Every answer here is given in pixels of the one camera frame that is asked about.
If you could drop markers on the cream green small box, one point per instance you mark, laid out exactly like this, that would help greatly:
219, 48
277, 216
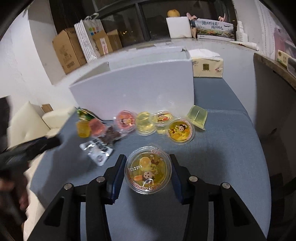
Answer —
282, 58

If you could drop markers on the yellow pomelo fruit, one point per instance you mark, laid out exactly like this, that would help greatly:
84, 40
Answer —
173, 13

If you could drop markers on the wooden side shelf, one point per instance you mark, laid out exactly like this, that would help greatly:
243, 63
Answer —
276, 68

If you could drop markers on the printed landscape carton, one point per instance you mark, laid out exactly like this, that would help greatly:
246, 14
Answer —
216, 30

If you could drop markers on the small open cardboard box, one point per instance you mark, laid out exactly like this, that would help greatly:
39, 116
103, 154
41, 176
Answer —
107, 42

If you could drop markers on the tissue pack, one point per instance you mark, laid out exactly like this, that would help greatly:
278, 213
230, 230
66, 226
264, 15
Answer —
206, 64

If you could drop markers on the small green candy packet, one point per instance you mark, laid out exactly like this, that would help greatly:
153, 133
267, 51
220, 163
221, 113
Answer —
85, 114

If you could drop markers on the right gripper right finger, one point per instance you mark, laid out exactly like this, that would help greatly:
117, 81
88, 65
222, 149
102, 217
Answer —
180, 178

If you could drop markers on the orange jelly cup left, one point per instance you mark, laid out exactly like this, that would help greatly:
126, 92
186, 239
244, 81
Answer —
83, 128

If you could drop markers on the white storage box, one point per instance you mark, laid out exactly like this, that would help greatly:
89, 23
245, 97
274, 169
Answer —
151, 79

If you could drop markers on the pale green jelly cup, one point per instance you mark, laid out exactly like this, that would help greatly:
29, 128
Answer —
198, 116

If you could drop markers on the large yellow jelly cup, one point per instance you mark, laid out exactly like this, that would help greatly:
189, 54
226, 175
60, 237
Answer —
148, 170

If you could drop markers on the small cartoon lid jelly cup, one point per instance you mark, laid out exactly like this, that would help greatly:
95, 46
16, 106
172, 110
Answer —
162, 117

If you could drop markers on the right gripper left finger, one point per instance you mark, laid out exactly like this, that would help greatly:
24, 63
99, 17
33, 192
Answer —
114, 178

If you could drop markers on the person's left hand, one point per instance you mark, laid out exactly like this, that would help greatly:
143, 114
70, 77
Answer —
20, 187

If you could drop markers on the clear yellow jelly cup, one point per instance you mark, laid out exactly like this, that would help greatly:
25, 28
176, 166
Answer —
144, 124

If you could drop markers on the dark dried fruit packet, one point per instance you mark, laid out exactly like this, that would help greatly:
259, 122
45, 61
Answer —
99, 149

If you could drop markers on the large cardboard box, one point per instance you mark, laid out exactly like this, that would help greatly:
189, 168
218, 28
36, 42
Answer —
68, 50

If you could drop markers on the yellow cartoon lid jelly cup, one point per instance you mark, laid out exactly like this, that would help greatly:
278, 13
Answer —
180, 131

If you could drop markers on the cream leather sofa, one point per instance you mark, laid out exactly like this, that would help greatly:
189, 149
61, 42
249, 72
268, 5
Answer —
27, 125

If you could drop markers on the white plastic bottle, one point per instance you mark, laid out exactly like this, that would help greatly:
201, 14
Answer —
240, 34

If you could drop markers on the white patterned paper bag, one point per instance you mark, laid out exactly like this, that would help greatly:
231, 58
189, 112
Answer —
85, 30

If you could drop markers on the pink jelly cup with lid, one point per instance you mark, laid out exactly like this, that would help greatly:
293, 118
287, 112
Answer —
125, 121

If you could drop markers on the white foam box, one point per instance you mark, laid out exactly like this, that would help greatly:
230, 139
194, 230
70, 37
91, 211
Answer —
179, 27

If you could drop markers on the pink jelly cup left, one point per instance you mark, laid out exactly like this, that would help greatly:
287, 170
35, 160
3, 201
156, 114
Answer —
97, 127

